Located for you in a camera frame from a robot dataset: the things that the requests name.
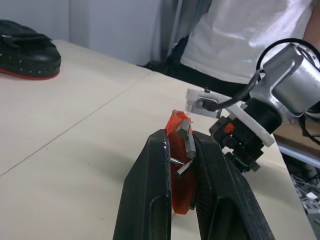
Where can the small silver hex key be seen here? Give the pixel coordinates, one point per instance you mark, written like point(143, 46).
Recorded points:
point(183, 170)

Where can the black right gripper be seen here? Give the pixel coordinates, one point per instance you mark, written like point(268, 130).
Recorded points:
point(240, 140)

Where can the grey curtain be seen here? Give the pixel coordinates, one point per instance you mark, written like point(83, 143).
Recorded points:
point(172, 27)

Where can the red hex key holder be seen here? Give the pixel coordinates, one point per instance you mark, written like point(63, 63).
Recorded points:
point(181, 187)

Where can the thin silver hex key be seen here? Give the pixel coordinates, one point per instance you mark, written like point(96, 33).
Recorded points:
point(177, 161)

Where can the large silver hex key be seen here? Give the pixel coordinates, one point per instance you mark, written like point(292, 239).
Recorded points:
point(182, 130)

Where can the medium silver hex key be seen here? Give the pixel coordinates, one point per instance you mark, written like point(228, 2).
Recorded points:
point(190, 149)

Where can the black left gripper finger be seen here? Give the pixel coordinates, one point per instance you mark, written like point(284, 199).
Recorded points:
point(145, 190)

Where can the black shoe with red sole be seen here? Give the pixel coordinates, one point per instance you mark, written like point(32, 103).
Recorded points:
point(27, 55)

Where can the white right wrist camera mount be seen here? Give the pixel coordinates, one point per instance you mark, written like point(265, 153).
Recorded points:
point(252, 122)

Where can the person in white shirt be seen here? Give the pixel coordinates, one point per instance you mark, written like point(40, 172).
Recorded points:
point(237, 32)

